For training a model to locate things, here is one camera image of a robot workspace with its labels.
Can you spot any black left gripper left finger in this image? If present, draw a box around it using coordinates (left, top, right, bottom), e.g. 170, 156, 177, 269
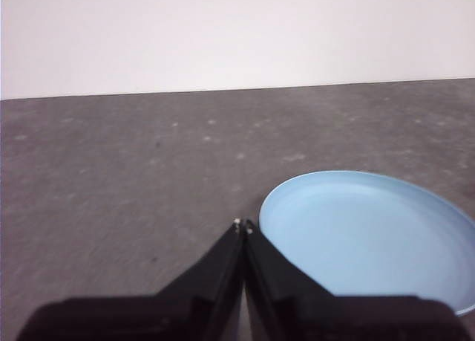
16, 218, 246, 341

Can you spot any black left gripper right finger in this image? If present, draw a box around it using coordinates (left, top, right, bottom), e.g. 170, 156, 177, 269
243, 218, 462, 341

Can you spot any light blue round plate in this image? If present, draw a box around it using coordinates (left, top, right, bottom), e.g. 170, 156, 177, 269
258, 169, 475, 317

